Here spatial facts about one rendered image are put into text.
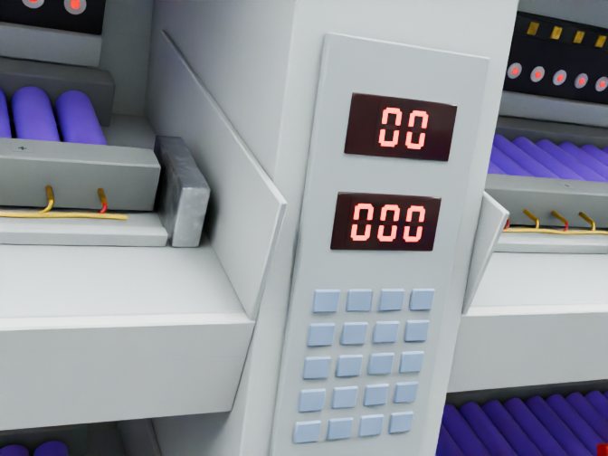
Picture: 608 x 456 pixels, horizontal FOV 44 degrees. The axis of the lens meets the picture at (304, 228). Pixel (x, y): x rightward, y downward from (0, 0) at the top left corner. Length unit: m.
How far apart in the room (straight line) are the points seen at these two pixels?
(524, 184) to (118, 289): 0.24
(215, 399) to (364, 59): 0.14
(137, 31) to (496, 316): 0.25
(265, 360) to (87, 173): 0.11
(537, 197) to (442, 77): 0.15
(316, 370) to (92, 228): 0.10
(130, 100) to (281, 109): 0.20
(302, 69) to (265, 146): 0.03
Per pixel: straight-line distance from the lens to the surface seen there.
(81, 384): 0.28
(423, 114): 0.29
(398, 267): 0.30
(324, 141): 0.27
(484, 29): 0.31
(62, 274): 0.29
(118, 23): 0.45
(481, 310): 0.34
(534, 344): 0.37
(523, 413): 0.59
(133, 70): 0.45
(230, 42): 0.32
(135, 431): 0.45
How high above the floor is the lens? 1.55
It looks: 12 degrees down
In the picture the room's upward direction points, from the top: 8 degrees clockwise
